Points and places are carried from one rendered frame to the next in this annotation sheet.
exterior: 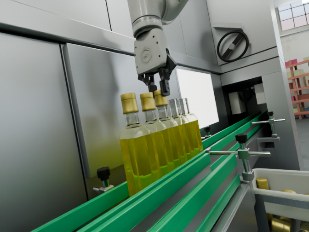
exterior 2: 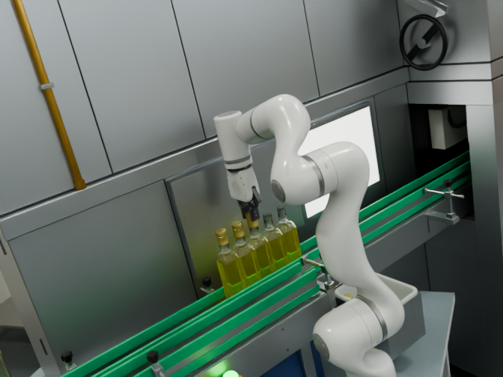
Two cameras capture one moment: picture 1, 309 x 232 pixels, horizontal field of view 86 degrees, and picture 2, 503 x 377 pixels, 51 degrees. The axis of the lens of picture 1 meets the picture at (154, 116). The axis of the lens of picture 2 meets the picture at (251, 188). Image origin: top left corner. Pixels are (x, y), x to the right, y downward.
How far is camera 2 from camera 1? 1.27 m
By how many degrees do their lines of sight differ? 25
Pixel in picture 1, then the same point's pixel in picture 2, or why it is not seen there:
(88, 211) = (199, 305)
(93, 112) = (194, 231)
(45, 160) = (166, 270)
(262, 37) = (471, 38)
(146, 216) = (232, 311)
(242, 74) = (439, 93)
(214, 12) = not seen: outside the picture
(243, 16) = not seen: outside the picture
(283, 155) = (485, 235)
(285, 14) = not seen: outside the picture
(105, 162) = (207, 268)
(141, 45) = (232, 178)
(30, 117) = (154, 244)
